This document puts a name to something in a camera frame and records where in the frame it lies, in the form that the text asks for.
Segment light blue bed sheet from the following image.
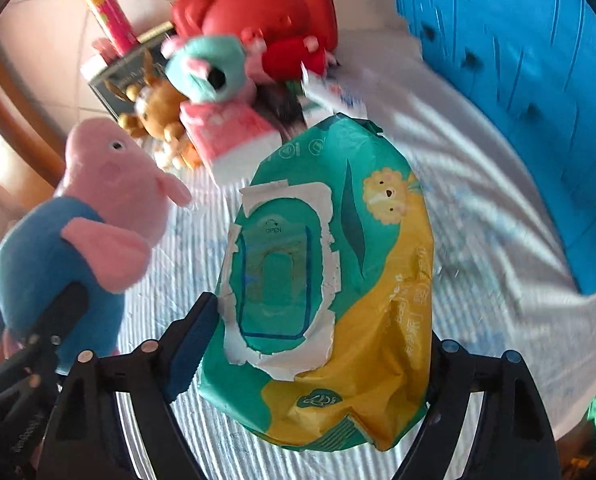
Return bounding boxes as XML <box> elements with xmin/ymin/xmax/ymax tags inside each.
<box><xmin>119</xmin><ymin>32</ymin><xmax>596</xmax><ymax>479</ymax></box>

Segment small white yellow plush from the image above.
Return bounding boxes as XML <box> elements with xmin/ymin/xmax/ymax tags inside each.
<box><xmin>154</xmin><ymin>136</ymin><xmax>202</xmax><ymax>170</ymax></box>

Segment red bear suitcase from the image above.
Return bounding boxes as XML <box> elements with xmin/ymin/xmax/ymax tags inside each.
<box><xmin>171</xmin><ymin>0</ymin><xmax>338</xmax><ymax>51</ymax></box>

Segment brown bear plush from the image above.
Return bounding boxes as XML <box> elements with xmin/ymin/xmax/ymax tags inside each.
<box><xmin>105</xmin><ymin>74</ymin><xmax>186</xmax><ymax>143</ymax></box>

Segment teal Daddy pig plush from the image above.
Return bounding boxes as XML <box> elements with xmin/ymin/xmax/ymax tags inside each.
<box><xmin>160</xmin><ymin>35</ymin><xmax>257</xmax><ymax>104</ymax></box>

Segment blue George pig plush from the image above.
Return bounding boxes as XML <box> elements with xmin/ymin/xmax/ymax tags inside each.
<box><xmin>0</xmin><ymin>118</ymin><xmax>192</xmax><ymax>374</ymax></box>

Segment red Peppa pig plush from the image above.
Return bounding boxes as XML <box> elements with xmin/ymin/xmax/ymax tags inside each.
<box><xmin>242</xmin><ymin>30</ymin><xmax>339</xmax><ymax>84</ymax></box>

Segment green yellow wet wipes pack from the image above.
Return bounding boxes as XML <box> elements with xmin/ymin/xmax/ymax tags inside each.
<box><xmin>198</xmin><ymin>114</ymin><xmax>434</xmax><ymax>452</ymax></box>

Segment yellow notepad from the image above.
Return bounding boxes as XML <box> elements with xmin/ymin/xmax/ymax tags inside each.
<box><xmin>138</xmin><ymin>22</ymin><xmax>176</xmax><ymax>44</ymax></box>

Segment black gift box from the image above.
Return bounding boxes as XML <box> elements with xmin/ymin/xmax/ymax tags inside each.
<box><xmin>88</xmin><ymin>27</ymin><xmax>174</xmax><ymax>119</ymax></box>

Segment pink yellow chips can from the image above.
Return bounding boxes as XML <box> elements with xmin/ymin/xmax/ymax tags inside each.
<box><xmin>88</xmin><ymin>0</ymin><xmax>138</xmax><ymax>56</ymax></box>

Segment pink tissue pack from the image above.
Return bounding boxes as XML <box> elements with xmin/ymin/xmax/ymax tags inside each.
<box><xmin>180</xmin><ymin>101</ymin><xmax>282</xmax><ymax>186</ymax></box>

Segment blue plastic storage crate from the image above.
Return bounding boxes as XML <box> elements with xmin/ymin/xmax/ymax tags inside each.
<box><xmin>396</xmin><ymin>0</ymin><xmax>596</xmax><ymax>294</ymax></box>

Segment white blue alcohol wipes pack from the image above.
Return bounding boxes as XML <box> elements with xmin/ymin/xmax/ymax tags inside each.
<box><xmin>301</xmin><ymin>64</ymin><xmax>368</xmax><ymax>119</ymax></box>

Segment black cylindrical tube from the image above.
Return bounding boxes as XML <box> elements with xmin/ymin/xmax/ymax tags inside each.
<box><xmin>255</xmin><ymin>84</ymin><xmax>304</xmax><ymax>130</ymax></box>

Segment small white pink box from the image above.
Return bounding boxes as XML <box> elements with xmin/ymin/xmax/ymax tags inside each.
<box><xmin>80</xmin><ymin>38</ymin><xmax>118</xmax><ymax>81</ymax></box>

